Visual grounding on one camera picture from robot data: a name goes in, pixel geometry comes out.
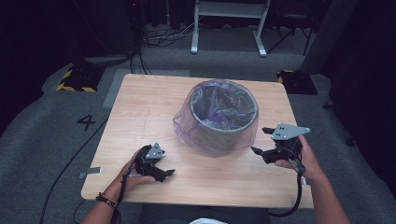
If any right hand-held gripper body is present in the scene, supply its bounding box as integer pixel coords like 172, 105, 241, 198
264, 122, 312, 175

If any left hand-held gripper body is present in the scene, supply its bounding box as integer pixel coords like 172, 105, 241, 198
132, 142, 166, 180

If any green plastic bin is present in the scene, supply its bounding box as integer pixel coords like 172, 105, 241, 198
189, 79, 260, 157

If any purple plastic bag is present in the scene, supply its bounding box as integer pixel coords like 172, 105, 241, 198
172, 78, 262, 159

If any person's right hand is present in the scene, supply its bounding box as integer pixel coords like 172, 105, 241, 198
274, 134, 329, 184

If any person's left hand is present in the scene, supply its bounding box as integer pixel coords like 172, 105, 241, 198
106, 148, 157, 201

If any grey tape strip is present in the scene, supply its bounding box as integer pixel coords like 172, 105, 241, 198
78, 166, 103, 180

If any person's white shirt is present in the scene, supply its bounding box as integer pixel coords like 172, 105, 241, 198
189, 217, 228, 224

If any black folding stand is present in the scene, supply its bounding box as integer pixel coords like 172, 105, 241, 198
266, 7, 315, 56

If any grey pillar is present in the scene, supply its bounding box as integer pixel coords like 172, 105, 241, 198
299, 0, 360, 76

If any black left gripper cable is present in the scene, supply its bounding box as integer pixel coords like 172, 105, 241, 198
109, 146, 148, 224

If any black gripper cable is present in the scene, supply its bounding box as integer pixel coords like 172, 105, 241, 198
109, 146, 148, 224
268, 155, 308, 218

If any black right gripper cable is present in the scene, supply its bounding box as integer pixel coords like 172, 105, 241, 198
268, 155, 308, 218

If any black yellow striped base plate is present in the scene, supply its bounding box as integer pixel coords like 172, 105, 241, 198
55, 65, 106, 93
276, 69, 318, 96

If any beaded bracelet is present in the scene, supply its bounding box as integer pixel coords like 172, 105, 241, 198
94, 191, 120, 209

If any long black floor cable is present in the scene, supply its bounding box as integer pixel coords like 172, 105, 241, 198
37, 116, 110, 224

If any bundle of floor cables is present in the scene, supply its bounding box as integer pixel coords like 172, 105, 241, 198
129, 20, 196, 76

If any white desk frame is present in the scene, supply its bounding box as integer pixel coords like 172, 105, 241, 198
191, 0, 272, 58

